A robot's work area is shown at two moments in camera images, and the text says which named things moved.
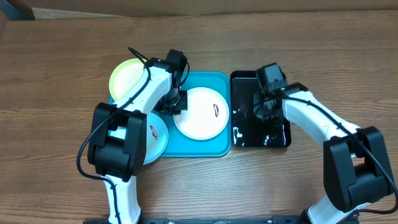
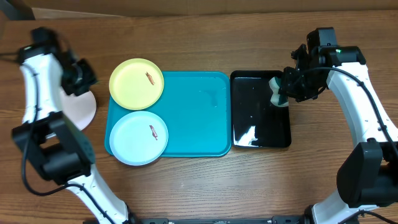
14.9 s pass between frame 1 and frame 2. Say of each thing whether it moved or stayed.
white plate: moved
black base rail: stayed
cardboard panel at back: stayed
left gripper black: moved
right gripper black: moved
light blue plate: stayed
